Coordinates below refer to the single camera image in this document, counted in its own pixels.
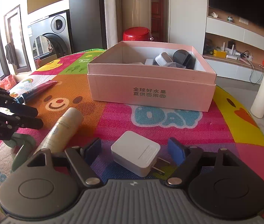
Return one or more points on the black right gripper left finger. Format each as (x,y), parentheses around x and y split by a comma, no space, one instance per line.
(78,161)

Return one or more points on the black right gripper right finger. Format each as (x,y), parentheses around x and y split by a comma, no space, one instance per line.
(190,161)

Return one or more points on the pink blue toothpaste tube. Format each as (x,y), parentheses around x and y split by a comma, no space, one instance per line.
(33,92)

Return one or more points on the cream lotion tube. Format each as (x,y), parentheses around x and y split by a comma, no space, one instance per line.
(63,130)

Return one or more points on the black cup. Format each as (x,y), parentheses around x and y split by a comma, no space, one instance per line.
(184,58)

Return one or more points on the white square charger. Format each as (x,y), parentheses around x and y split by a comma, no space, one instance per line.
(137,153)

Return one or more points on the colourful cartoon play mat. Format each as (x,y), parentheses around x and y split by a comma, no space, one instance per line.
(227,124)

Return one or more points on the pink cardboard box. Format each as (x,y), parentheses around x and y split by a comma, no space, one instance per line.
(120,75)

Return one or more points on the silver washing machine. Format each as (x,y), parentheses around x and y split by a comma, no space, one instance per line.
(50,36)

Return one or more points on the yellow toy box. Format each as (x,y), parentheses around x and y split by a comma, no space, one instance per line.
(219,54)

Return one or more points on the white tv cabinet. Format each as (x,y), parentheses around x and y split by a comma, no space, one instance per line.
(190,23)

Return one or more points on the red trash bin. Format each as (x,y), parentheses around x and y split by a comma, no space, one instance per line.
(137,34)

